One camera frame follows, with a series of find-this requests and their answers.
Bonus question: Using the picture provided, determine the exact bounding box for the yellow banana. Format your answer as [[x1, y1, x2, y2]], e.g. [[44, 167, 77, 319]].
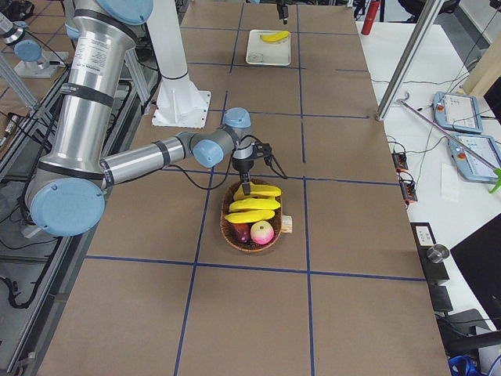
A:
[[233, 182, 282, 201], [260, 31, 290, 43], [224, 209, 276, 224], [229, 197, 281, 212]]

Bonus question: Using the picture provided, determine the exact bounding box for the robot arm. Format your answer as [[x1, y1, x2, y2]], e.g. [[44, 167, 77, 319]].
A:
[[25, 1, 251, 237]]

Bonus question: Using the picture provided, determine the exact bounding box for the paper basket tag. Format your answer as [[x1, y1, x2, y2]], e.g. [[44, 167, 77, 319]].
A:
[[281, 215, 293, 233]]

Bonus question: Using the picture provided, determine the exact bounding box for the brown wicker basket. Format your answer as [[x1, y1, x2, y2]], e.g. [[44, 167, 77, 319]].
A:
[[220, 179, 282, 253]]

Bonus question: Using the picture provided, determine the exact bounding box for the white bear tray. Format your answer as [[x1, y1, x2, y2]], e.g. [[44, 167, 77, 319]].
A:
[[245, 29, 291, 67]]

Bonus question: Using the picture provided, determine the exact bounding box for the dark red fruit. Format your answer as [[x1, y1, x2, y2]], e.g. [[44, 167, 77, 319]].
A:
[[232, 223, 251, 244]]

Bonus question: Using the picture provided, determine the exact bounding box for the red bottle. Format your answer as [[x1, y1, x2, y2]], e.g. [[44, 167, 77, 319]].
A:
[[361, 0, 381, 35]]

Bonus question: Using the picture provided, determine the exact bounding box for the far teach pendant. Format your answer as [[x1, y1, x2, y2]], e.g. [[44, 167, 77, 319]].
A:
[[433, 92, 483, 134]]

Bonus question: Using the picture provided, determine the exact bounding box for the teach pendant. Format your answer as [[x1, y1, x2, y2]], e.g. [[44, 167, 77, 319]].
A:
[[447, 132, 501, 183], [433, 92, 483, 134]]

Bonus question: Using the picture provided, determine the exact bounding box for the metal cup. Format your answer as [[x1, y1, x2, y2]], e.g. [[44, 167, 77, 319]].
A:
[[426, 244, 450, 264]]

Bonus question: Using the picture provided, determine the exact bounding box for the reacher grabber stick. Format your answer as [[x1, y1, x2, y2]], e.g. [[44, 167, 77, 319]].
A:
[[397, 94, 500, 193]]

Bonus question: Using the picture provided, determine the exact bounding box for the near teach pendant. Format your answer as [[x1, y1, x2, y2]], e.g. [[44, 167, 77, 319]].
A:
[[447, 132, 501, 183]]

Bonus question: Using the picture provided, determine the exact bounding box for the aluminium frame post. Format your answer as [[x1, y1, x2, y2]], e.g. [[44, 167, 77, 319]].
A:
[[376, 0, 445, 121]]

